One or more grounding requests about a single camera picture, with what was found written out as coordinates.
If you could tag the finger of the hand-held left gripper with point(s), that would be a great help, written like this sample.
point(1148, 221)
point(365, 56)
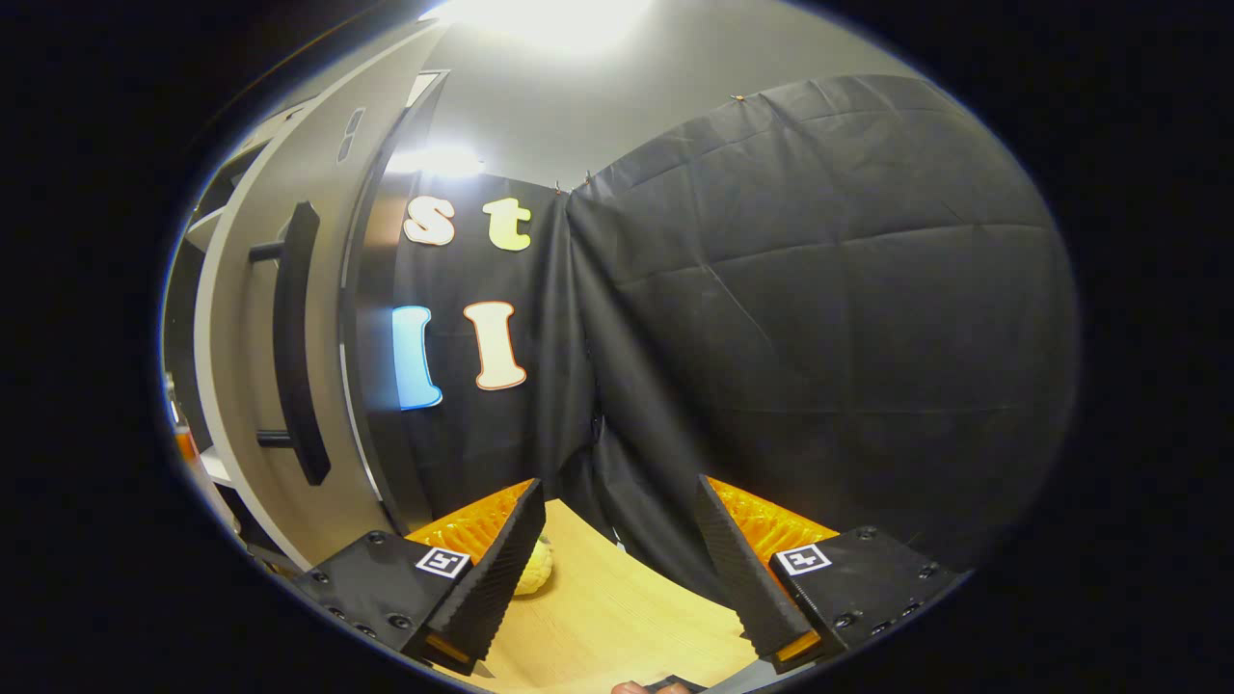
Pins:
point(185, 445)

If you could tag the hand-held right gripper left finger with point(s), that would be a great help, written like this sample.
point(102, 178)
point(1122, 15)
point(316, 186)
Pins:
point(501, 569)

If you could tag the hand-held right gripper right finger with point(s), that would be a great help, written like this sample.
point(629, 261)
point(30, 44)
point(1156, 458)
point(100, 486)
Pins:
point(737, 569)

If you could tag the grey cabinet door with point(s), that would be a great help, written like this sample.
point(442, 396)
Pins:
point(241, 366)

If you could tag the grey cabinet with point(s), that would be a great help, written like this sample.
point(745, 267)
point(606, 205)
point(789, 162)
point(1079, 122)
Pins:
point(378, 280)

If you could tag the yellow plush toy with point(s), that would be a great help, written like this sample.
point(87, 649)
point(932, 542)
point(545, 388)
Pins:
point(535, 569)

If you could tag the black backdrop cloth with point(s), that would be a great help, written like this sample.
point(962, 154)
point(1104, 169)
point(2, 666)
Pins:
point(819, 337)

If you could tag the small ceiling light panel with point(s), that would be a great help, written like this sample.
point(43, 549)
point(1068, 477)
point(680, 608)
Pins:
point(434, 160)

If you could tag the large ceiling light panel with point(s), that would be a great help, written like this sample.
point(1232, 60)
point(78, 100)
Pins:
point(540, 19)

